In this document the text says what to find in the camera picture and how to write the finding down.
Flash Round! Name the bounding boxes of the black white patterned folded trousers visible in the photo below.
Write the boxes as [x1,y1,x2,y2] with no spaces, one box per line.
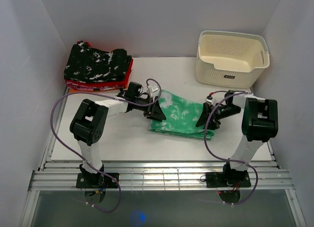
[63,40,132,83]

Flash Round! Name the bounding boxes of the aluminium rail frame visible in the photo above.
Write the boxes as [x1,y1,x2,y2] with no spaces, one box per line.
[21,94,306,227]

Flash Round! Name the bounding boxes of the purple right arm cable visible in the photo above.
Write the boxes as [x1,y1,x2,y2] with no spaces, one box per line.
[200,90,259,206]

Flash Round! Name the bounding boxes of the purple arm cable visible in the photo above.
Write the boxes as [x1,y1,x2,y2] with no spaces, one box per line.
[200,90,259,206]
[50,79,162,214]

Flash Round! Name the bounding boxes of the cream perforated plastic basket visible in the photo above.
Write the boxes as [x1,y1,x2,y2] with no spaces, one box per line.
[195,30,270,88]

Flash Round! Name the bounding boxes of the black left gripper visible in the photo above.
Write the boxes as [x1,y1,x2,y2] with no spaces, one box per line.
[133,96,166,121]

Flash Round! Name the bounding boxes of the orange folded trousers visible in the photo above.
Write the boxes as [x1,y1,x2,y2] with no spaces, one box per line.
[69,86,128,93]

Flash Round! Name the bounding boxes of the pink patterned folded trousers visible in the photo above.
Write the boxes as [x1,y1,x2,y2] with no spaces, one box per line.
[66,81,113,91]

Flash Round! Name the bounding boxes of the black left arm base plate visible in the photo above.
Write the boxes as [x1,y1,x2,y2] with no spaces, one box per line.
[76,173,118,189]

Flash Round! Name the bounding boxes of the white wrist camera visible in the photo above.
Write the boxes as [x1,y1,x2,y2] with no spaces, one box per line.
[206,93,217,106]
[147,85,160,99]

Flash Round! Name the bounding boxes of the red folded trousers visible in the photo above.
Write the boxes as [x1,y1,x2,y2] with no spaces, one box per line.
[65,41,134,89]

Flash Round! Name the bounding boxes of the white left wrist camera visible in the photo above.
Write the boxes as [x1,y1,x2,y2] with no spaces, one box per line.
[147,85,160,99]

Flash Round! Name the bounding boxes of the green tie-dye trousers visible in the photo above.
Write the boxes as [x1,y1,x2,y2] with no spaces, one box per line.
[148,90,204,140]

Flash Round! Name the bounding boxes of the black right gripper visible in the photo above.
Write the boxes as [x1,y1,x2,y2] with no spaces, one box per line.
[195,102,240,132]

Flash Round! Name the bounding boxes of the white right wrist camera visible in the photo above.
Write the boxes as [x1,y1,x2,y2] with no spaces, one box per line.
[206,93,217,106]

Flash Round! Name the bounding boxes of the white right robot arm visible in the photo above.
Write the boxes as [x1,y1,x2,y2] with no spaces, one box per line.
[196,90,278,189]

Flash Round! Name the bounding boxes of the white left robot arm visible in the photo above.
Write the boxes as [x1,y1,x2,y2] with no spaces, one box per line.
[70,82,166,188]

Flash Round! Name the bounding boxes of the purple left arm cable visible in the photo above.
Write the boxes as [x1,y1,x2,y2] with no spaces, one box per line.
[50,79,162,214]

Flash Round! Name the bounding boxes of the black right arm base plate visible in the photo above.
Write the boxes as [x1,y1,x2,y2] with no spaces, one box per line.
[205,171,251,188]

